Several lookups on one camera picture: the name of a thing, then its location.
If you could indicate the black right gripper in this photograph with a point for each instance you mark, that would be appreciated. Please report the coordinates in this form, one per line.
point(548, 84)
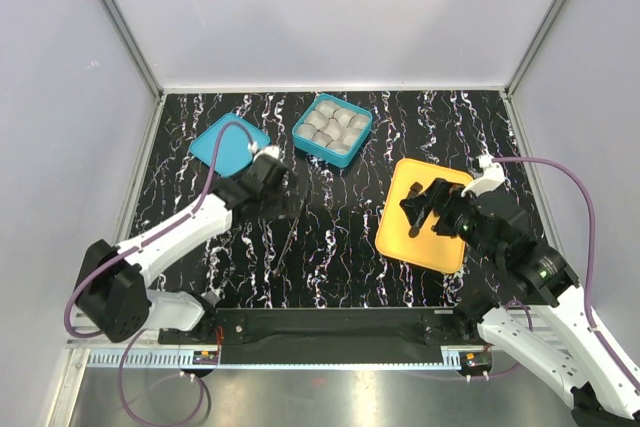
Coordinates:
point(443, 196)

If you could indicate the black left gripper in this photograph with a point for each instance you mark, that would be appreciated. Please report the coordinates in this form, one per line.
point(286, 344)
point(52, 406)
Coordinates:
point(286, 207)

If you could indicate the metal tongs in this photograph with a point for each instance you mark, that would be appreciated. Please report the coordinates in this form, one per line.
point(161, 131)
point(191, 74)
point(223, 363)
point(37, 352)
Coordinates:
point(286, 248)

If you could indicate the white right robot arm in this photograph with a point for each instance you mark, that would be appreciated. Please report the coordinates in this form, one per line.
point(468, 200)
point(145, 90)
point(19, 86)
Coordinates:
point(599, 383)

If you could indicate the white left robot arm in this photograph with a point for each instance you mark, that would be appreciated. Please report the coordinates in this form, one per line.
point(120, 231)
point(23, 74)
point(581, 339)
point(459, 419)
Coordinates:
point(114, 283)

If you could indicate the dark square chocolate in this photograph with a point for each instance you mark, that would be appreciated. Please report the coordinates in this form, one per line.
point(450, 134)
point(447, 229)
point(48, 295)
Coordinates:
point(415, 189)

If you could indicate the teal chocolate box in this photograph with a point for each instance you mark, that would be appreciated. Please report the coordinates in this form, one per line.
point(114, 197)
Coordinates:
point(332, 130)

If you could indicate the yellow plastic tray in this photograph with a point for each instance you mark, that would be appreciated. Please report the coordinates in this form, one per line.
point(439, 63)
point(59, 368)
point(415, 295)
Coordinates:
point(426, 250)

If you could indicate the teal box lid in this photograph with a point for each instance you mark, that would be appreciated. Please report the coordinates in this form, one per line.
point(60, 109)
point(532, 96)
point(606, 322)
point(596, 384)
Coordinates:
point(233, 154)

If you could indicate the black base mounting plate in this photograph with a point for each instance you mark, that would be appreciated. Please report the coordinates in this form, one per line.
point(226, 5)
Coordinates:
point(434, 325)

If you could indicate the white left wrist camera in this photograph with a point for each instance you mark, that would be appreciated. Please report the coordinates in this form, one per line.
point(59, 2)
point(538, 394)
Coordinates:
point(256, 151)

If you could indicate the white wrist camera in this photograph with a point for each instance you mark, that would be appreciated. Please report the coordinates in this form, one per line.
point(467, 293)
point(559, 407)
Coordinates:
point(256, 151)
point(492, 176)

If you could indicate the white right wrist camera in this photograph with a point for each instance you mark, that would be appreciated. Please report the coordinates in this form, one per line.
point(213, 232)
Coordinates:
point(492, 176)

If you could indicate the aluminium slotted rail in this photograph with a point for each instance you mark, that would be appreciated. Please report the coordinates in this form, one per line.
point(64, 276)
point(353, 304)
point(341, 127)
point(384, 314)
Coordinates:
point(150, 358)

